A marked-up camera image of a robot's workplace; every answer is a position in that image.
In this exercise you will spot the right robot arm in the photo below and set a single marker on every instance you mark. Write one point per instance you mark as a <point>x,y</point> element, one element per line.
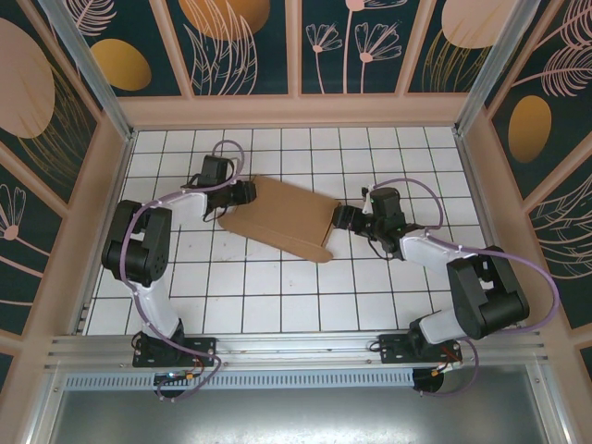
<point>490,296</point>

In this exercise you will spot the brown cardboard box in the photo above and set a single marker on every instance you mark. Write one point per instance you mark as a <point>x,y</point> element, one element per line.
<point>282,217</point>

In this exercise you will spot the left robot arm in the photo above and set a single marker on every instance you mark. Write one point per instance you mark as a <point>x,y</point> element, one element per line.
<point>134,245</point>

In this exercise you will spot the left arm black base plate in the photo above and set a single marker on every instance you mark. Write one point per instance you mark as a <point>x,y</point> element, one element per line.
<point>199,350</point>

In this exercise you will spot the large dark panel pale disc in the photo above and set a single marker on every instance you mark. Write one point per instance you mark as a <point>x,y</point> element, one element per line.
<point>23,83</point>

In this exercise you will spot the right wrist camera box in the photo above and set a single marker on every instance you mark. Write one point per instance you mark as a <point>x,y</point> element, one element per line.
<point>366,200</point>

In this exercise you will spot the small circuit board with LEDs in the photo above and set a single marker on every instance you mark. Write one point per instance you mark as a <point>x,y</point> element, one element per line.
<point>173,375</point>

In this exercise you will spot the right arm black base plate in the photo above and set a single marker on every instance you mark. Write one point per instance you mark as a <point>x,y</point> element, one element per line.
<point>393,349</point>

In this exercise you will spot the dark panel tall orange oval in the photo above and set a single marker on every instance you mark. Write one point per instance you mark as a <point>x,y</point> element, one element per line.
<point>529,129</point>

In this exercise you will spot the dark panel with two flowers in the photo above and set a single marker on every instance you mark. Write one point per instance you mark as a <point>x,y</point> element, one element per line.
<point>351,69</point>

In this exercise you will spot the dark panel single flower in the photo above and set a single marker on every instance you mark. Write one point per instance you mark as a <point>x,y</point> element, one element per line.
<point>18,259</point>

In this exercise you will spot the dark panel feather leaf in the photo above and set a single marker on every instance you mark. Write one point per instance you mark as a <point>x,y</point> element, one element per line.
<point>569,60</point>

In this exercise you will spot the dark panel orange disc leaves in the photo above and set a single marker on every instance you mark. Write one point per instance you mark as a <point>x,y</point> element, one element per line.
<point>222,18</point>

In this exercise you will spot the dark panel small orange oval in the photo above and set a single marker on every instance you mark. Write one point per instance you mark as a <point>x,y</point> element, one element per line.
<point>121,65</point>

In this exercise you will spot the grey metal sheet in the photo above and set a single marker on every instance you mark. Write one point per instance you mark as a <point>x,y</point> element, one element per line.
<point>296,416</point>

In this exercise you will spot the dark panel leaf outlines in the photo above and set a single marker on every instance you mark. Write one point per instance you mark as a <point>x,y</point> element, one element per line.
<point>564,240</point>

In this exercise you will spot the aluminium corner post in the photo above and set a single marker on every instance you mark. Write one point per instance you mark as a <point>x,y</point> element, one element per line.
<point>88,69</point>
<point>495,69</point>

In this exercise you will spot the aluminium mounting rail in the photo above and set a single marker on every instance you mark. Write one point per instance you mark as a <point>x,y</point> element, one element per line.
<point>296,344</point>

